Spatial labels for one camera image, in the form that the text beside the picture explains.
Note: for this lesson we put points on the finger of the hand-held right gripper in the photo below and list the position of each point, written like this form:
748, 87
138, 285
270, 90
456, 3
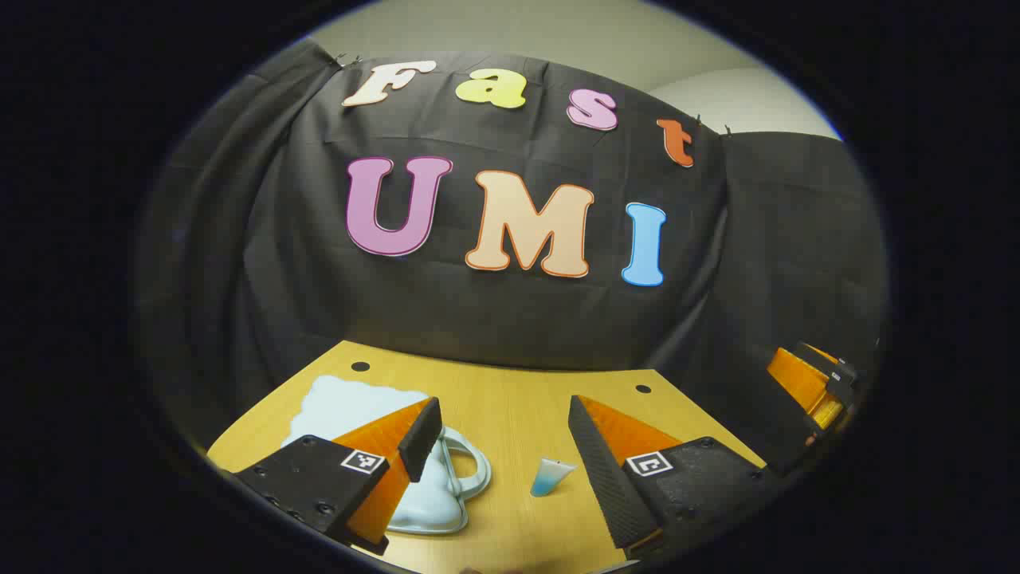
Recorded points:
801, 383

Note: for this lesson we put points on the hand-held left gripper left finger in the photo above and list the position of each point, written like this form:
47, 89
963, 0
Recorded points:
421, 438

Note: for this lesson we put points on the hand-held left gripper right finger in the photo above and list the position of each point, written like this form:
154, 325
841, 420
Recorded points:
606, 478

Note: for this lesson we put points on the black backdrop cloth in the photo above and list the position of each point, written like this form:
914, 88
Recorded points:
478, 319

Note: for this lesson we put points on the light blue suitcase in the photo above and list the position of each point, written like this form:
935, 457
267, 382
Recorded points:
358, 406

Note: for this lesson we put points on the white and blue cream tube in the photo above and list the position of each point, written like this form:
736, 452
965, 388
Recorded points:
550, 478

